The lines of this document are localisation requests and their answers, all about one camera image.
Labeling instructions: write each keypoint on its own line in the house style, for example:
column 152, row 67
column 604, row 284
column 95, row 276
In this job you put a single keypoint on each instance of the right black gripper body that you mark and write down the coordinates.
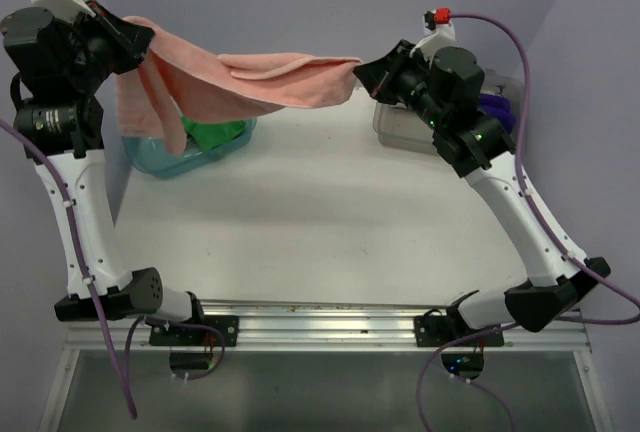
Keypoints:
column 412, row 83

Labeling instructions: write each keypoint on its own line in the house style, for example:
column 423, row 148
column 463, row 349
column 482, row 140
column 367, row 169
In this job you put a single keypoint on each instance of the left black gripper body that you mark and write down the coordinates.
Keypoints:
column 90, row 64

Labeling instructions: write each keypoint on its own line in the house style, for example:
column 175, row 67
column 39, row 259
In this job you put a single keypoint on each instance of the dark purple towel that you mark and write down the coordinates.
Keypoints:
column 499, row 108

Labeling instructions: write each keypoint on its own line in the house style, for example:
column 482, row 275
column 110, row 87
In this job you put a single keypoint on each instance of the pink towel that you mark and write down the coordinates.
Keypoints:
column 178, row 80

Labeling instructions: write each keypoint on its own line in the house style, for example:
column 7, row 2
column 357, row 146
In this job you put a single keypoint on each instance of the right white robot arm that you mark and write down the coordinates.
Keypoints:
column 484, row 155

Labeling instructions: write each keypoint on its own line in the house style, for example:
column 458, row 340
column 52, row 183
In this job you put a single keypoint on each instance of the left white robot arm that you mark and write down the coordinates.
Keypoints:
column 64, row 142

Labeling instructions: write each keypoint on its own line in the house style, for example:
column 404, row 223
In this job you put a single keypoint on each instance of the grey transparent plastic tray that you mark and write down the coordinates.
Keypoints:
column 399, row 128

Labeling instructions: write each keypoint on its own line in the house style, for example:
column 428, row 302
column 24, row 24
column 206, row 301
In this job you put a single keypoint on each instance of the teal plastic bin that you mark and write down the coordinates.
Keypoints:
column 148, row 155

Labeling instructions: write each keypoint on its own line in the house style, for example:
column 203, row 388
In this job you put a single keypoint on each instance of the green towel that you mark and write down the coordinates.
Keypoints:
column 209, row 136

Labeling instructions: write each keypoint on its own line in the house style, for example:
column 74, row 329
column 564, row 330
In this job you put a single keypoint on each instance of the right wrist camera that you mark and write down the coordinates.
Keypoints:
column 439, row 33

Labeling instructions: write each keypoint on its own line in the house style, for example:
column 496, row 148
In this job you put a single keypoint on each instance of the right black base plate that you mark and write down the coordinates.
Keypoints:
column 437, row 327

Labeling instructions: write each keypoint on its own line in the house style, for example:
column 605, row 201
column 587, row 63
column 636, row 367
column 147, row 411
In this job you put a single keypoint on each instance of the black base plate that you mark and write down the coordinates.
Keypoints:
column 211, row 329
column 437, row 327

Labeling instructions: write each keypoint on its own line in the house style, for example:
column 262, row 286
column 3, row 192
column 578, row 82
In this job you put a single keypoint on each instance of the aluminium mounting rail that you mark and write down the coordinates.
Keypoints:
column 316, row 327

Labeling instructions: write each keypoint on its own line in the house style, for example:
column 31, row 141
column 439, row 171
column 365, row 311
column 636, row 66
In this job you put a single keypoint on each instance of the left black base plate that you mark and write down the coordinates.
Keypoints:
column 211, row 329

